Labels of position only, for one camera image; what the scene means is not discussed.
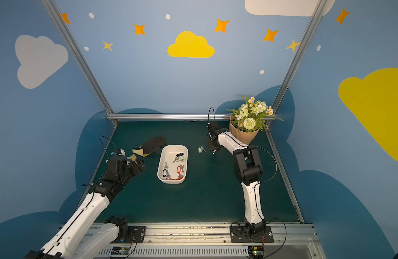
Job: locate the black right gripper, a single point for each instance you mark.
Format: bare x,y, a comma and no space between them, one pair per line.
212,142

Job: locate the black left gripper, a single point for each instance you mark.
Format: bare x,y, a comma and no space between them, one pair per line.
132,163

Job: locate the key with green tag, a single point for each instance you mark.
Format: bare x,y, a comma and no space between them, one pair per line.
201,149
180,157

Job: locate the key with red window tag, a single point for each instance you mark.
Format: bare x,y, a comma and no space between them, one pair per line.
180,169

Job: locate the key with black window tag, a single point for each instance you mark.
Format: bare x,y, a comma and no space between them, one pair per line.
165,170

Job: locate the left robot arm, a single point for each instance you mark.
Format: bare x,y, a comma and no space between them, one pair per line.
68,242

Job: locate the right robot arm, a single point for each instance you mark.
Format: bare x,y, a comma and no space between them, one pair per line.
248,171

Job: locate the white plastic storage box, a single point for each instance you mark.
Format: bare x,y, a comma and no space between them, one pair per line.
168,155

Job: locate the potted artificial flowers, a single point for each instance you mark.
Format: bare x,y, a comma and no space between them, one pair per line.
250,118

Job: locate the black yellow work glove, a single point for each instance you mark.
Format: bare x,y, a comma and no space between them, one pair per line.
151,146

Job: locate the left controller board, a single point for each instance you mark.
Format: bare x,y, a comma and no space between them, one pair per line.
120,251

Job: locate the controller board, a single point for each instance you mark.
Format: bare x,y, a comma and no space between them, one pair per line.
120,251
255,252

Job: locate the right controller board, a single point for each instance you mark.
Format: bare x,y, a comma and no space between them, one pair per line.
255,252

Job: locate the left floor frame rail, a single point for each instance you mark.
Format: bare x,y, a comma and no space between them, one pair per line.
93,142

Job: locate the floor frame rail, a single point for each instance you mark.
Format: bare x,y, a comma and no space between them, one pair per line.
284,176
93,142

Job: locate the rear aluminium frame rail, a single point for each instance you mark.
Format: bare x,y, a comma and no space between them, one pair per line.
166,117

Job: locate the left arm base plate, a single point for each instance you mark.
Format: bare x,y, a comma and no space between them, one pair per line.
134,233

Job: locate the right rear aluminium post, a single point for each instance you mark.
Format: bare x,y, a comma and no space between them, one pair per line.
315,19

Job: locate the aluminium post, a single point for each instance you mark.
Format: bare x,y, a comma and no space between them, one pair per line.
315,19
55,15

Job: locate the right floor frame rail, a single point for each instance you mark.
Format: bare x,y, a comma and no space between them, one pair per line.
284,176

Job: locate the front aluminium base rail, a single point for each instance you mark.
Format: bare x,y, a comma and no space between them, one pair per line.
291,240

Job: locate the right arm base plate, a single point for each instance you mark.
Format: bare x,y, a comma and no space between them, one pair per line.
240,234

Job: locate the left rear aluminium post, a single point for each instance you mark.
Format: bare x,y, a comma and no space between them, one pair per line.
55,15

